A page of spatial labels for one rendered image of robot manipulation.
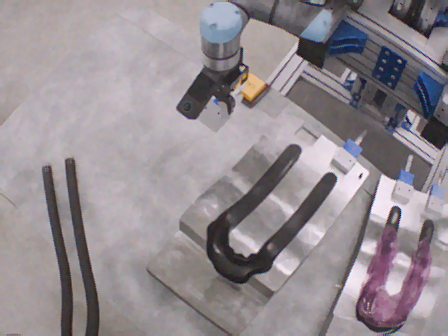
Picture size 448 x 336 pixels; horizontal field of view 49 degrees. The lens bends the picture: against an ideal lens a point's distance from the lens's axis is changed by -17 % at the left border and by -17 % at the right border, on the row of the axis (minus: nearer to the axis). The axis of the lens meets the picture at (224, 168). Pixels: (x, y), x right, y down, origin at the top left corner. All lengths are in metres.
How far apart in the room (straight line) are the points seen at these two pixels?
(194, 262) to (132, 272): 0.16
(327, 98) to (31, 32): 1.54
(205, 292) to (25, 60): 1.79
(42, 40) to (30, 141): 1.31
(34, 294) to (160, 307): 1.03
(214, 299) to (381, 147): 1.13
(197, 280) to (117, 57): 0.68
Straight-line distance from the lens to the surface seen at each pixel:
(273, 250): 1.22
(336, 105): 2.20
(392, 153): 2.17
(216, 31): 1.00
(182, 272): 1.26
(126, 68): 1.56
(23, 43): 2.82
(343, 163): 1.31
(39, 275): 2.26
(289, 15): 1.05
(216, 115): 1.28
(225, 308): 1.25
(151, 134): 1.45
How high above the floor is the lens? 2.09
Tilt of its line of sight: 67 degrees down
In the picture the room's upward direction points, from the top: 1 degrees clockwise
